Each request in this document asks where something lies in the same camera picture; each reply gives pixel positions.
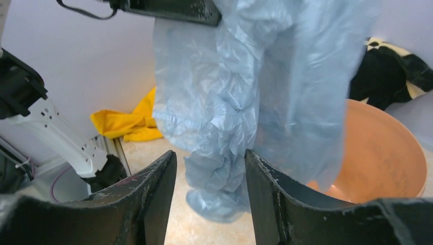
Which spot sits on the orange plastic bin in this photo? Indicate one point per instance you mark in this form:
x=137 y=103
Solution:
x=382 y=158

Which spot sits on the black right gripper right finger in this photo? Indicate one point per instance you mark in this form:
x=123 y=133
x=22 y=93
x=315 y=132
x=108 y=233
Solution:
x=284 y=211

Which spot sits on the black floral pillow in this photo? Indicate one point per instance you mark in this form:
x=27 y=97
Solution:
x=389 y=74

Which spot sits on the yellow cloth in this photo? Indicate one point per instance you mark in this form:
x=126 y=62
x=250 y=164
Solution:
x=137 y=126

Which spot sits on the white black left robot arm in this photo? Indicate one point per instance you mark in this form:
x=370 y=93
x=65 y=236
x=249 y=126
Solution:
x=24 y=99

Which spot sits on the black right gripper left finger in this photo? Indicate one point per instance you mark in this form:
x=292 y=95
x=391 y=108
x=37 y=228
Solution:
x=134 y=210

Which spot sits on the light blue trash bag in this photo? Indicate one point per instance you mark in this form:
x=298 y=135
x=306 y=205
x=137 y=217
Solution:
x=272 y=77

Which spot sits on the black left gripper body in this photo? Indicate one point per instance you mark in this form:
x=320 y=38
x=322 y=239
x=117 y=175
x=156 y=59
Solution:
x=195 y=11

